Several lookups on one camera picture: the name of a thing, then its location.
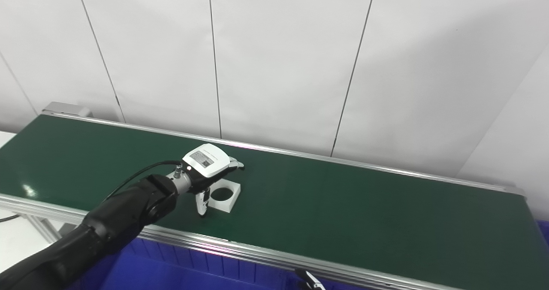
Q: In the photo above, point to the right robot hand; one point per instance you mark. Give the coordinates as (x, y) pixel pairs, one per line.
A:
(309, 281)

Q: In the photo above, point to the blue plastic bin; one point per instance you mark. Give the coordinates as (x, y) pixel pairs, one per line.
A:
(544, 232)
(339, 287)
(171, 268)

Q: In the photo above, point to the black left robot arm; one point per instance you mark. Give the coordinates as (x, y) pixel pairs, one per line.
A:
(107, 225)

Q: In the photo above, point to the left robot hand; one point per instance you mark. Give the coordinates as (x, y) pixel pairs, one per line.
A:
(206, 161)

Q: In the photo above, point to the green conveyor belt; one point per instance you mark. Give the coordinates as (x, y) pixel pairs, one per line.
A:
(343, 204)
(240, 247)

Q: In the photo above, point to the white square part with hole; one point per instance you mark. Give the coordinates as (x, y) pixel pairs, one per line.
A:
(233, 193)

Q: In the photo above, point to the aluminium conveyor leg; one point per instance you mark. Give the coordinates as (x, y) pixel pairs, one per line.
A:
(47, 228)

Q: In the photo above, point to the grey conveyor motor box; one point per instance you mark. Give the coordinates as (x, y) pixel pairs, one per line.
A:
(66, 109)

